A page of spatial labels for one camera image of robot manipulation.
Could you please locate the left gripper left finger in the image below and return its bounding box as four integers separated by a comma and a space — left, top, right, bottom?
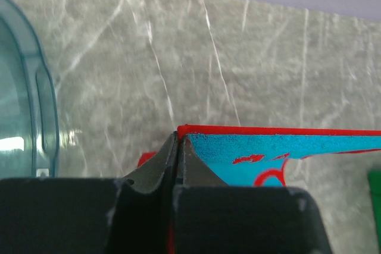
1, 133, 178, 253

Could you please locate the teal transparent plastic bin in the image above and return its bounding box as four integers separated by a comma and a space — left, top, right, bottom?
1, 0, 60, 178

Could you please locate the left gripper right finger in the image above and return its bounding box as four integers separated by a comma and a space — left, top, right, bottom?
172, 136, 332, 253

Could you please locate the green plastic tray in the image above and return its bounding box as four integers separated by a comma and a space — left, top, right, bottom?
367, 169, 381, 205

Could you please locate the red and blue cloth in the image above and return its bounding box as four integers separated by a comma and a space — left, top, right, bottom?
137, 123, 381, 254

